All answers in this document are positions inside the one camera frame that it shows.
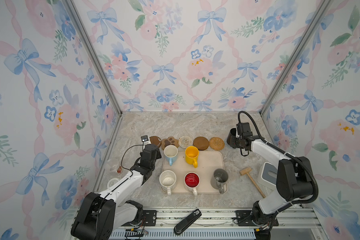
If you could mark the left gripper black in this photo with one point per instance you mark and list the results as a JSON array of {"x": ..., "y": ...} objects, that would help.
[{"x": 158, "y": 154}]

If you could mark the black mug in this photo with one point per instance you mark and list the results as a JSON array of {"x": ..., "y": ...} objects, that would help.
[{"x": 232, "y": 135}]

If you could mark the scratched dark wooden coaster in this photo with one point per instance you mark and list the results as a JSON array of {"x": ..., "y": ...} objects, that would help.
[{"x": 156, "y": 141}]

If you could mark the wicker rattan coaster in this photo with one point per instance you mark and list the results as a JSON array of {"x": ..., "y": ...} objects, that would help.
[{"x": 217, "y": 144}]

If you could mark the cork paw print coaster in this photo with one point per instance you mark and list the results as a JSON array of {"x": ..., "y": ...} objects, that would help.
[{"x": 169, "y": 141}]

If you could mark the plain round wooden coaster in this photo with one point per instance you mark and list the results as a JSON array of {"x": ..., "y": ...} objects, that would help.
[{"x": 201, "y": 143}]

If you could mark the multicolour woven rope coaster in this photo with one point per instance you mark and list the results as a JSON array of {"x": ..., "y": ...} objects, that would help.
[{"x": 185, "y": 142}]

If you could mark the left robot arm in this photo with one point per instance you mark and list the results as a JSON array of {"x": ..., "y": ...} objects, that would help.
[{"x": 101, "y": 213}]

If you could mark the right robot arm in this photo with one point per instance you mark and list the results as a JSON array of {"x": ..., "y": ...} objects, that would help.
[{"x": 295, "y": 183}]

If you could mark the clear plastic snack cup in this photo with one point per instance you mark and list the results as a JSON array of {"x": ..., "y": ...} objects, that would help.
[{"x": 114, "y": 167}]

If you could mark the light blue mug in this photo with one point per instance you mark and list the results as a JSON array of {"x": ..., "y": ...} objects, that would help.
[{"x": 171, "y": 154}]

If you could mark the wooden mallet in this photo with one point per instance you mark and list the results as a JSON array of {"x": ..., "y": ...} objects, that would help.
[{"x": 246, "y": 172}]

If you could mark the small white round lid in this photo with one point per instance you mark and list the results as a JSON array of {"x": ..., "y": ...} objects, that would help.
[{"x": 112, "y": 182}]

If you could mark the yellow mug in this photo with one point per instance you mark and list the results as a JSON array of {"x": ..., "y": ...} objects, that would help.
[{"x": 191, "y": 156}]

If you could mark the red interior white mug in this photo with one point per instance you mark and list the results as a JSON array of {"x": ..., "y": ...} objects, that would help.
[{"x": 191, "y": 183}]

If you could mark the grey mug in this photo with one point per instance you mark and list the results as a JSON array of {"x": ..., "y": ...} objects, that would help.
[{"x": 219, "y": 180}]

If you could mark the beige serving tray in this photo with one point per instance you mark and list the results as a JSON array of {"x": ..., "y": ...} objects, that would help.
[{"x": 208, "y": 162}]

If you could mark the black handheld device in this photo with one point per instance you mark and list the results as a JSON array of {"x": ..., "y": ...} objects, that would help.
[{"x": 187, "y": 222}]

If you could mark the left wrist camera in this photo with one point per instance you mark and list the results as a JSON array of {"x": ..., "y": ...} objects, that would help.
[{"x": 145, "y": 139}]

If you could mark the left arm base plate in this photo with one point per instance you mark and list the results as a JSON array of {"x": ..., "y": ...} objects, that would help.
[{"x": 148, "y": 218}]

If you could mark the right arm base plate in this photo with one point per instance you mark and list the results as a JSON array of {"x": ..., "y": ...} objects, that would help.
[{"x": 246, "y": 218}]

